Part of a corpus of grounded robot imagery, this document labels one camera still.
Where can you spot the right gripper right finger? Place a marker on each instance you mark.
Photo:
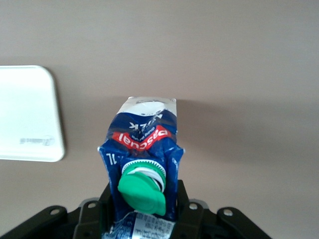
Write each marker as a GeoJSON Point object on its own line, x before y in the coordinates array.
{"type": "Point", "coordinates": [193, 219]}

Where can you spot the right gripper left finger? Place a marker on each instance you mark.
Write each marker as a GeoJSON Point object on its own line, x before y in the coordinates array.
{"type": "Point", "coordinates": [92, 219]}

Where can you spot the blue milk carton green cap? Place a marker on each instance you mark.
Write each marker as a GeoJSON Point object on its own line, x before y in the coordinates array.
{"type": "Point", "coordinates": [142, 139]}

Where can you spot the cream rabbit print tray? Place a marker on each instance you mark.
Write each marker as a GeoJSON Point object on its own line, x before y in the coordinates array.
{"type": "Point", "coordinates": [27, 114]}

